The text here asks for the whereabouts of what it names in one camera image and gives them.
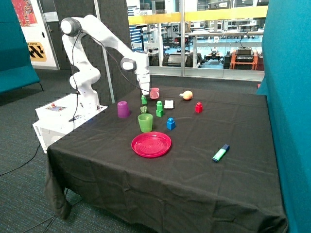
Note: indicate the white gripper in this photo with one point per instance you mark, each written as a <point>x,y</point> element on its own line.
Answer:
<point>144,83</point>

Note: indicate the green block back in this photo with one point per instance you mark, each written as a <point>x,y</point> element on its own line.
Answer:
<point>144,101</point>

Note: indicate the green block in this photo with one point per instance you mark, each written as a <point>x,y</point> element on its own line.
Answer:
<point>159,113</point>
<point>144,101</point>
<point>159,106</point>

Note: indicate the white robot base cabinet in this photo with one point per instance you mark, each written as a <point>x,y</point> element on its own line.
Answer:
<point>60,117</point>

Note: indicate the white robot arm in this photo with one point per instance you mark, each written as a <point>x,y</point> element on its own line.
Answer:
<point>74,28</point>

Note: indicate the pink mug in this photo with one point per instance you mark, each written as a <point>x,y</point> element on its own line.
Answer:
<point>154,93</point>

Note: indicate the small green toy pepper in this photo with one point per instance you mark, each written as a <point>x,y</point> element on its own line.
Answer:
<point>144,109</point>

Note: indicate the green plastic cup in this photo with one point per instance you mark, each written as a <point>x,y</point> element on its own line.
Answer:
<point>145,122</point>

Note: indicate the white sponge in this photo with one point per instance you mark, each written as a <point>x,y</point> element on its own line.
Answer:
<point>168,104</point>

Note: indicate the purple upturned cup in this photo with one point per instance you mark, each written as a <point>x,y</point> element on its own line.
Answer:
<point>123,109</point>

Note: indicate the blue block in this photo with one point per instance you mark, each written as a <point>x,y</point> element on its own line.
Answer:
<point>170,123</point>

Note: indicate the orange toy fruit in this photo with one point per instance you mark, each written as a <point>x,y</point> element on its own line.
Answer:
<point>187,95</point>

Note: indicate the pink plastic plate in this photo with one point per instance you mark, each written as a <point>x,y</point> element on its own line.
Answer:
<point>151,144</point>

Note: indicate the red block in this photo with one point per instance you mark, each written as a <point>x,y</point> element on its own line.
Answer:
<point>199,107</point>

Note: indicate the black tablecloth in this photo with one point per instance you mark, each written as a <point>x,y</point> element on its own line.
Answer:
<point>183,191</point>

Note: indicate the green highlighter marker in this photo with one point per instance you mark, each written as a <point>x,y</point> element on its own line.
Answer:
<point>220,153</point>

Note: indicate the teal sofa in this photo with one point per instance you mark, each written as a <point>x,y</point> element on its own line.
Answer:
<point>16,70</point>

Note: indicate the black camera tripod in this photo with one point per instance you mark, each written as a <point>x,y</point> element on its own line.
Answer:
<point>140,27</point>

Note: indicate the teal partition wall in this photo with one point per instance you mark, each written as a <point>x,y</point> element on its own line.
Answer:
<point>286,48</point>

